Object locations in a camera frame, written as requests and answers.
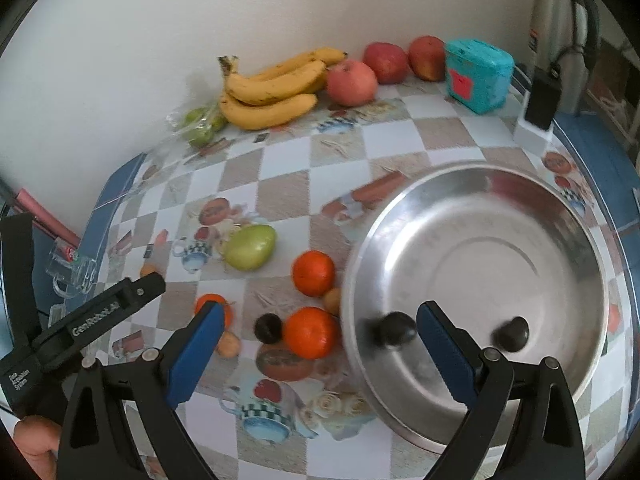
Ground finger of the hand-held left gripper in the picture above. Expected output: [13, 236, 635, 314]
[32, 274, 167, 371]

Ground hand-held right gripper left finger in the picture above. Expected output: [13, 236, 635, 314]
[59, 301, 226, 480]

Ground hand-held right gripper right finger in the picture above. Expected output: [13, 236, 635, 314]
[416, 301, 586, 480]

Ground orange tangerine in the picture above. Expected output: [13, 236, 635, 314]
[194, 293, 235, 328]
[283, 306, 340, 360]
[291, 250, 336, 297]

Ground dark plum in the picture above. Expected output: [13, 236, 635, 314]
[376, 311, 417, 350]
[254, 313, 282, 345]
[491, 316, 530, 352]

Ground silver metal plate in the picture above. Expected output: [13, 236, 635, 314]
[341, 162, 608, 453]

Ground large green fruit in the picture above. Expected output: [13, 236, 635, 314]
[223, 224, 277, 271]

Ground person's left hand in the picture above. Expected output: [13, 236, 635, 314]
[14, 416, 63, 480]

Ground glass mug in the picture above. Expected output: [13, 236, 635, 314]
[46, 247, 101, 301]

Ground pink red bar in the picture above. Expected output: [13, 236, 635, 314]
[15, 189, 81, 250]

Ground clear plastic bag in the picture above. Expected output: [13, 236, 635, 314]
[167, 72, 228, 148]

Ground printed checkered tablecloth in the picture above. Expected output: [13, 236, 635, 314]
[50, 95, 640, 480]

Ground yellow banana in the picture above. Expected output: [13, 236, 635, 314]
[219, 93, 319, 131]
[250, 47, 349, 81]
[224, 59, 328, 107]

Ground black power adapter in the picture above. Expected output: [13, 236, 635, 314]
[524, 69, 563, 131]

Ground teal box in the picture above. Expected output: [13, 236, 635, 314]
[444, 37, 515, 115]

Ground red apple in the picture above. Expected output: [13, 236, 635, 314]
[407, 35, 447, 82]
[326, 59, 378, 107]
[362, 41, 410, 85]

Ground steel thermos jug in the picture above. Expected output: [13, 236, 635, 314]
[527, 0, 601, 116]

